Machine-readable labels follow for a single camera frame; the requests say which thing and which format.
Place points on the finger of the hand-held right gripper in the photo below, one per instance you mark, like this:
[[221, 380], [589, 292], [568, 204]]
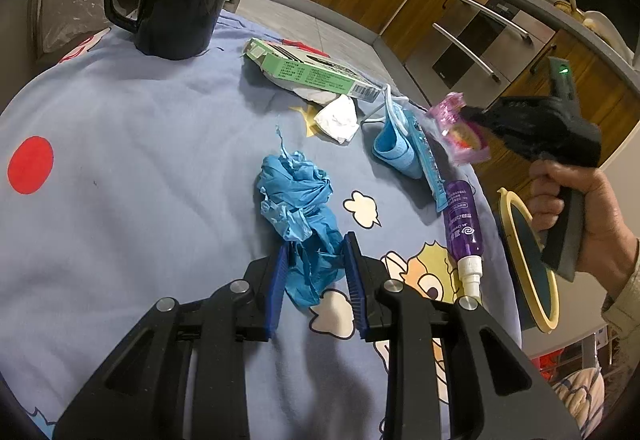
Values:
[[474, 115]]

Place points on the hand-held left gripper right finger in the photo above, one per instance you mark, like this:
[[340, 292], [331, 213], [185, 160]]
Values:
[[355, 285]]

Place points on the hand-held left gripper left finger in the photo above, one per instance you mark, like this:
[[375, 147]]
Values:
[[277, 290]]

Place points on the pink snack packet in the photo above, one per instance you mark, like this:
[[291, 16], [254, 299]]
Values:
[[455, 139]]

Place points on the blue rubber glove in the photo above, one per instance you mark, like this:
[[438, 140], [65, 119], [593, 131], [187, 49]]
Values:
[[295, 190]]

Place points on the yellow rimmed bin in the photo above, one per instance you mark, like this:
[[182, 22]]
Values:
[[525, 245]]

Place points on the person's right forearm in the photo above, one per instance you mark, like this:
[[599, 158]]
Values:
[[627, 310]]

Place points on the person's right hand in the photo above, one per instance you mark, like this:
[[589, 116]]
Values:
[[607, 225]]

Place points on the blue plastic wrapper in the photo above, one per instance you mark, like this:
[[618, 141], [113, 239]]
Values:
[[432, 174]]

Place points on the stainless steel oven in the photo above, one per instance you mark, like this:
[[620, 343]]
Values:
[[470, 39]]

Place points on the blue face mask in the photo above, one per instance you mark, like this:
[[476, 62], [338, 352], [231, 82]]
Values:
[[395, 149]]

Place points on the purple spray bottle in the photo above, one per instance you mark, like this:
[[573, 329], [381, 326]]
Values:
[[462, 220]]

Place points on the white bowl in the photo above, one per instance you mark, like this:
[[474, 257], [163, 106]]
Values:
[[605, 29]]

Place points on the white crumpled tissue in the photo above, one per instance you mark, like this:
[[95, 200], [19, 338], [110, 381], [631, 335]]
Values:
[[340, 119]]

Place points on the blue cartoon printed blanket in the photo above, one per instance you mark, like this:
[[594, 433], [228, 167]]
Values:
[[125, 220]]

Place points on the green cardboard box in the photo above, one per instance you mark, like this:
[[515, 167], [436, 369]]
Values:
[[310, 69]]

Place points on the clear plastic sheet bundle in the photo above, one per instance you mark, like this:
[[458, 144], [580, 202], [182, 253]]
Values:
[[75, 19]]

